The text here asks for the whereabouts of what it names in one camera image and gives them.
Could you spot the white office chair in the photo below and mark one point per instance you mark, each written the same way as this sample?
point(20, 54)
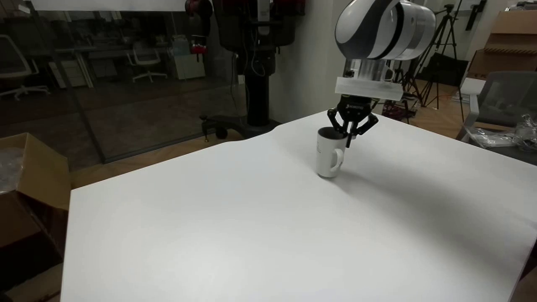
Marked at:
point(14, 60)
point(144, 59)

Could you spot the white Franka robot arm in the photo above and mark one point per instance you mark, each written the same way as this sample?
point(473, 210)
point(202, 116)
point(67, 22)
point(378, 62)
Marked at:
point(386, 27)

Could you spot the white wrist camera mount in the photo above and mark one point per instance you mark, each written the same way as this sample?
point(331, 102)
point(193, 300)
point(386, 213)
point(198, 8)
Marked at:
point(369, 87)

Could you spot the white table cover sheet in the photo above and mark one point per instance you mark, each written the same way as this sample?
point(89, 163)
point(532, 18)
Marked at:
point(252, 223)

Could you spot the brown cardboard box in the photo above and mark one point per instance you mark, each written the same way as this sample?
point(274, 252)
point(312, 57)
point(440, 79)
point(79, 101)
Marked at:
point(39, 173)

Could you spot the white mug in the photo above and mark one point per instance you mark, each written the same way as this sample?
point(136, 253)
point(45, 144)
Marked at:
point(326, 159)

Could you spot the black floor stand base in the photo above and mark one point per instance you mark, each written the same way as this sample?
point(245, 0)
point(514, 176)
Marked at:
point(220, 126)

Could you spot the white drawer cabinet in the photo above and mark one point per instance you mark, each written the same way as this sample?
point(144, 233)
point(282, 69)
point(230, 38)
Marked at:
point(72, 72)
point(186, 67)

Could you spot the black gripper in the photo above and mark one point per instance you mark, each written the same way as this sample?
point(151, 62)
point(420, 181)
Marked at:
point(353, 107)

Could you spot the black camera tripod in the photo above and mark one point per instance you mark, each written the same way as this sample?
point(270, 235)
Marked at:
point(445, 27)

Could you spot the large white whiteboard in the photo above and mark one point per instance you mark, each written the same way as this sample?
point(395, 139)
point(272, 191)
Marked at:
point(106, 3)

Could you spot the clear plastic bag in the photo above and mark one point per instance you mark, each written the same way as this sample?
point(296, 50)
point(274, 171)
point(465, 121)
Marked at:
point(504, 136)

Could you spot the brown wooden cabinet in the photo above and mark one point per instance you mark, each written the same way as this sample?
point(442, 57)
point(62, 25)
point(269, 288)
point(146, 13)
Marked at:
point(509, 44)

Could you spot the black column stand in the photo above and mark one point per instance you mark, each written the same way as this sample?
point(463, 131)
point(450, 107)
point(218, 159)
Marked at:
point(259, 84)

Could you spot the grey chair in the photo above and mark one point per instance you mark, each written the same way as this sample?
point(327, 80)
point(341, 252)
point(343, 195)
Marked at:
point(504, 101)

